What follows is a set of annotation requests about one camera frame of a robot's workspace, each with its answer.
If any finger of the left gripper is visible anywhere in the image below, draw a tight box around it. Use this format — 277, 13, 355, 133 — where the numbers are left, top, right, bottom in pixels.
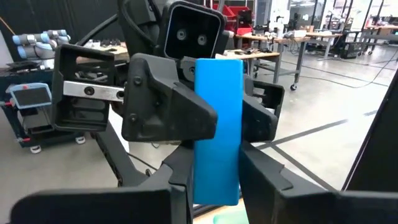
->
121, 52, 219, 144
241, 92, 279, 144

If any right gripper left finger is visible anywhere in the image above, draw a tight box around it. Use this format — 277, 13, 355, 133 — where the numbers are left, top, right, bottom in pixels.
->
8, 144, 196, 224

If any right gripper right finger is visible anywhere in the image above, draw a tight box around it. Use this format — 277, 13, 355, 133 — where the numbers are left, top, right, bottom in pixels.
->
238, 141, 398, 224

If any blue wooden block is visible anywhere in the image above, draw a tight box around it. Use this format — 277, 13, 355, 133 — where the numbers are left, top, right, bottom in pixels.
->
192, 58, 245, 207

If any black wheeled cart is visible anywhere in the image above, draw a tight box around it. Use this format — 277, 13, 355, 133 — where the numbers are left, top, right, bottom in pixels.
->
0, 67, 87, 154

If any blue screen device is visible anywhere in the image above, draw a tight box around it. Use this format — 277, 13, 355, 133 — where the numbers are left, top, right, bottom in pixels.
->
6, 82, 53, 110

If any teal plastic bin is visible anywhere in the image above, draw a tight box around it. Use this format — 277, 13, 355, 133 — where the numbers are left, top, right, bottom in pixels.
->
212, 208, 250, 224

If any wooden top desk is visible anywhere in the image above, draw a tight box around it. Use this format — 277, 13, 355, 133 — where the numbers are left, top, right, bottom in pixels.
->
361, 24, 398, 56
305, 30, 343, 60
214, 49, 281, 85
234, 29, 312, 91

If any red storage bin rack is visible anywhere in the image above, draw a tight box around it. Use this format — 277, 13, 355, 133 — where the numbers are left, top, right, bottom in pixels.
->
211, 2, 255, 35

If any black equipment case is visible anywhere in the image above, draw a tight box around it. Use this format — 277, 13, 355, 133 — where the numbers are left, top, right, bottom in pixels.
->
340, 41, 364, 60

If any black aluminium table frame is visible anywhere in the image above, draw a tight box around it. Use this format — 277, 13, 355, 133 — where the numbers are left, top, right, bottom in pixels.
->
91, 123, 150, 188

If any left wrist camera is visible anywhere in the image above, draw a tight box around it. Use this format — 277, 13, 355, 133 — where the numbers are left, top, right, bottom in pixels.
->
162, 0, 227, 62

